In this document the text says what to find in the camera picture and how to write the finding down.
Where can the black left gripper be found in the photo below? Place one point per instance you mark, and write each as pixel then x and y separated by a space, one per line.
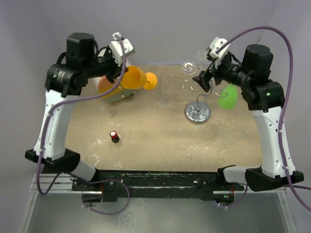
pixel 117 71

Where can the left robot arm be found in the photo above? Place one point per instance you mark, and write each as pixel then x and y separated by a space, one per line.
pixel 82 60

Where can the yellow plastic wine glass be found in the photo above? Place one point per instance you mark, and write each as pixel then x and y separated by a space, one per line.
pixel 135 78

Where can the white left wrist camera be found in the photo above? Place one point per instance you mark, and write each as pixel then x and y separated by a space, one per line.
pixel 119 47

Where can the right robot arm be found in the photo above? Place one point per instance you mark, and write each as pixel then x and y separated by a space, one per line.
pixel 265 99

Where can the short clear wine glass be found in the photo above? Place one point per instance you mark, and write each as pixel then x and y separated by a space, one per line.
pixel 201 57

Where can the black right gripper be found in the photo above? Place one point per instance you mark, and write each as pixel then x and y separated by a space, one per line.
pixel 206 75

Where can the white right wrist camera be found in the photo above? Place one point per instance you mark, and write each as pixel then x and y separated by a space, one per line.
pixel 217 49

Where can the tall clear champagne flute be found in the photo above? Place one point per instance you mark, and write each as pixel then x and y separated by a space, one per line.
pixel 162 92

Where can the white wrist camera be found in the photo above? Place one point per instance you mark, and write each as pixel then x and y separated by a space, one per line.
pixel 217 49
pixel 119 47

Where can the clear stemmed wine glass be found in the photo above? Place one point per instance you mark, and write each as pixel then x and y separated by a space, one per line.
pixel 191 69

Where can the small red-capped bottle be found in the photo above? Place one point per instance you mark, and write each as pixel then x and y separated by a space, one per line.
pixel 114 136

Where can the green plastic wine glass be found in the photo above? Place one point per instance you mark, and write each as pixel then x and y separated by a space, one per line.
pixel 228 97

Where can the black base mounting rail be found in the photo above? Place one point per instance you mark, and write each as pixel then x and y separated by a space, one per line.
pixel 110 185

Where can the chrome wine glass rack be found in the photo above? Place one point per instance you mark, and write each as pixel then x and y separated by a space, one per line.
pixel 198 112

